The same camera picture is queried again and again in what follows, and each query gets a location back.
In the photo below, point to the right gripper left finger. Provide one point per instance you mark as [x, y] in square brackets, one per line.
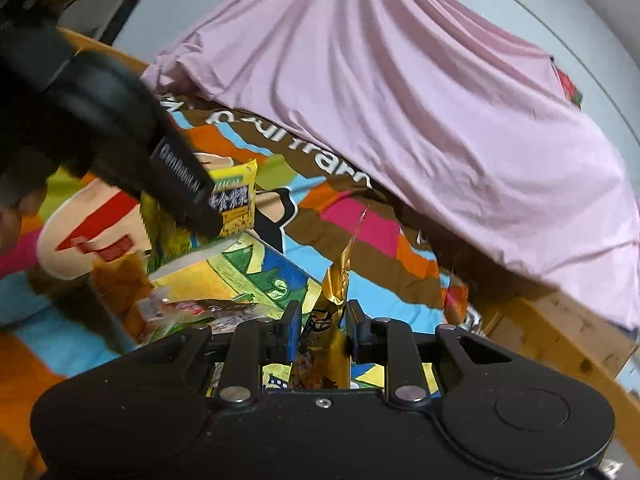
[253, 345]

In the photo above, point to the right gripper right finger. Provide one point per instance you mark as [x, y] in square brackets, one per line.
[390, 344]

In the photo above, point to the gold foil snack bag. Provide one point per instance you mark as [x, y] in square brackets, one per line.
[322, 361]

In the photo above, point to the clear pack dried meat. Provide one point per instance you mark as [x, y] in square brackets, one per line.
[164, 317]

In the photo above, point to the yellow biscuit snack pack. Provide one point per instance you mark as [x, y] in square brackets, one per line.
[233, 199]

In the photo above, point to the person's left hand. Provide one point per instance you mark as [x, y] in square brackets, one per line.
[12, 217]

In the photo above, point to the colourful metal tray box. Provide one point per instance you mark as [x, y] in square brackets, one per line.
[243, 268]

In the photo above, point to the grey door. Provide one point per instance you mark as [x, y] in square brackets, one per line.
[101, 20]

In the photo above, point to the colourful cartoon bed blanket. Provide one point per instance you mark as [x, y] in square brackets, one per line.
[52, 325]

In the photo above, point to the orange snack packet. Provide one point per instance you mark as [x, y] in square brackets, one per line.
[120, 285]

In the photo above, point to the pink bed sheet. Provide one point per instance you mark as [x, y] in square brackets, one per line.
[465, 122]

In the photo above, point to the wooden bed frame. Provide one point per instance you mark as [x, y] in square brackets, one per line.
[550, 334]

